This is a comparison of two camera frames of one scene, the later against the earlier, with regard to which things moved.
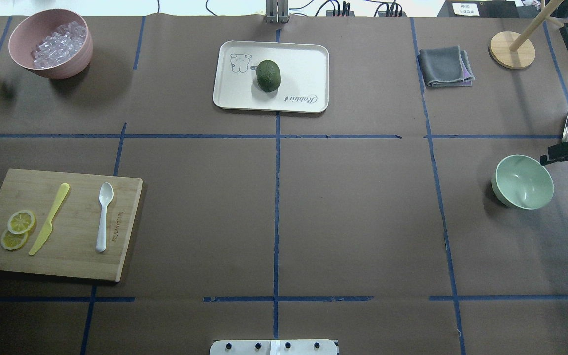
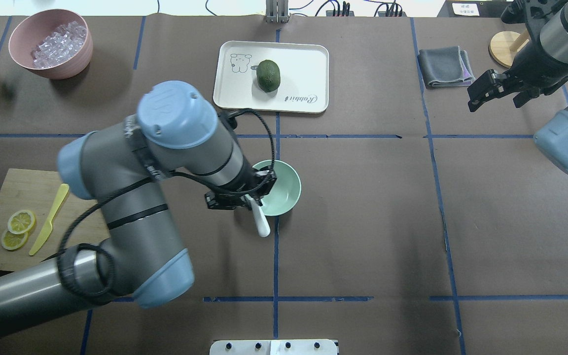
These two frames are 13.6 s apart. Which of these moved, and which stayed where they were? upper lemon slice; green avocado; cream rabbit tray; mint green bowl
Moved: mint green bowl
Stayed: cream rabbit tray; green avocado; upper lemon slice
